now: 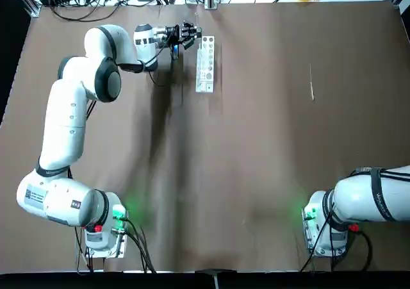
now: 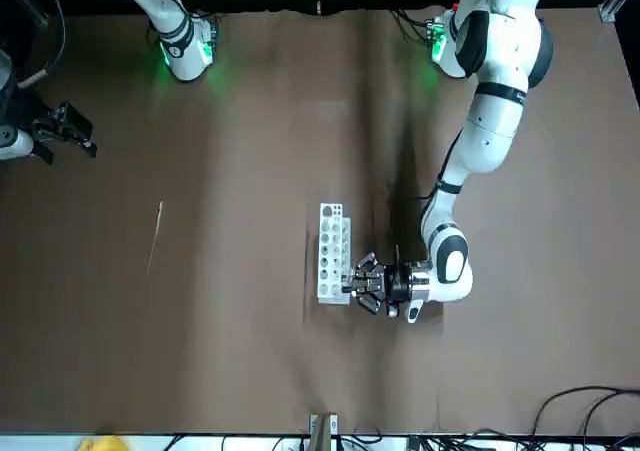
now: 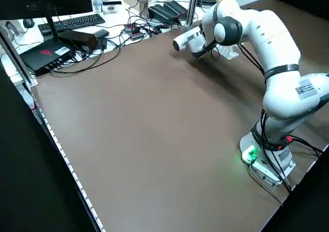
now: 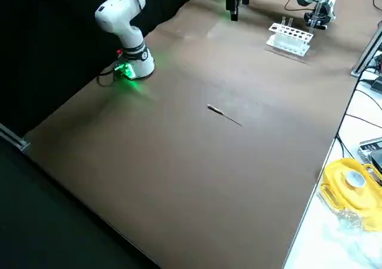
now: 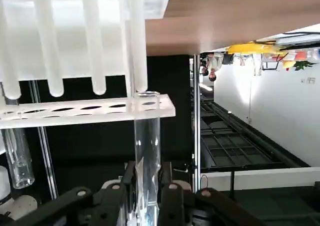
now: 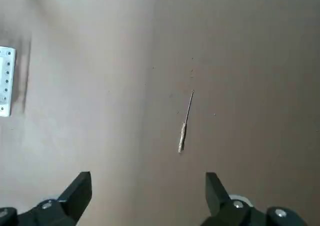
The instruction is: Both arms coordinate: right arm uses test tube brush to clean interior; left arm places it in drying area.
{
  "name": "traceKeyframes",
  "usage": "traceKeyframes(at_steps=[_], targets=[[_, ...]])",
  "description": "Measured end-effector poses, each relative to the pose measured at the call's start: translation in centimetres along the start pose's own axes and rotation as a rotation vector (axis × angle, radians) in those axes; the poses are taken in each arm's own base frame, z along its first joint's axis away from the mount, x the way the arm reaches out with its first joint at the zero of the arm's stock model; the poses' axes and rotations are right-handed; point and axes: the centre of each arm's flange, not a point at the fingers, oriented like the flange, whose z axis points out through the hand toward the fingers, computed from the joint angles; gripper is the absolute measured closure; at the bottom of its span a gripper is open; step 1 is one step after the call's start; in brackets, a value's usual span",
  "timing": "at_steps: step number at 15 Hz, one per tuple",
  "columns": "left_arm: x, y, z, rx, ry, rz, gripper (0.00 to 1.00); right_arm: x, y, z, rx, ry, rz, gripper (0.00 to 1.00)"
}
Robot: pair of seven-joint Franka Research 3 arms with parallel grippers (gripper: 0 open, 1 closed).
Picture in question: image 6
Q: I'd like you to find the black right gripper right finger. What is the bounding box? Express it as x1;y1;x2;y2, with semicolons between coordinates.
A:
199;172;307;226

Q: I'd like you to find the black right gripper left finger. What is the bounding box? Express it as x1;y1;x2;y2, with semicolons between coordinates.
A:
0;170;92;226

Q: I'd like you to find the white test tube rack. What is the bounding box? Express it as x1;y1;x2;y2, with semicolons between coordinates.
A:
0;45;17;118

